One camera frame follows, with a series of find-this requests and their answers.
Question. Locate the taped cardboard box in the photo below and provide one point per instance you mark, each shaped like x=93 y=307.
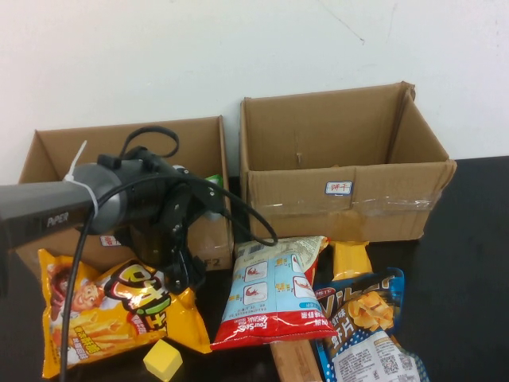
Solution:
x=302 y=215

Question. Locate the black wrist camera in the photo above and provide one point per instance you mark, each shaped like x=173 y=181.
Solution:
x=199 y=191

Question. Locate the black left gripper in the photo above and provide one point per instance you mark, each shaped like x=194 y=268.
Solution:
x=175 y=223

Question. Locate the yellow wafer packet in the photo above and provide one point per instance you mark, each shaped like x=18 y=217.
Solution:
x=350 y=260

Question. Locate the yellow foam cube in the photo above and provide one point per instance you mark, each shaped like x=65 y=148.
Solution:
x=163 y=360

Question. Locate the wooden board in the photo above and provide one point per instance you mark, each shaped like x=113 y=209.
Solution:
x=294 y=362

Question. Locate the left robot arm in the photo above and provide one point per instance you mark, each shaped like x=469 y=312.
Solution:
x=40 y=211

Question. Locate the cardboard box marked F2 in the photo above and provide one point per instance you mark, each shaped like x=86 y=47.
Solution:
x=207 y=238

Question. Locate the white zip tie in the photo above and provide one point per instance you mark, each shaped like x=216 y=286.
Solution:
x=94 y=207

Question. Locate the yellow fries snack bag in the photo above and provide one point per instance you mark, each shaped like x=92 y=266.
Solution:
x=119 y=318

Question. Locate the blue potato chips bag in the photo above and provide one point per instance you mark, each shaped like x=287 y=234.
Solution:
x=358 y=318

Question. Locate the red and blue shrimp snack bag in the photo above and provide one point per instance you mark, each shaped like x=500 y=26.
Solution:
x=270 y=294

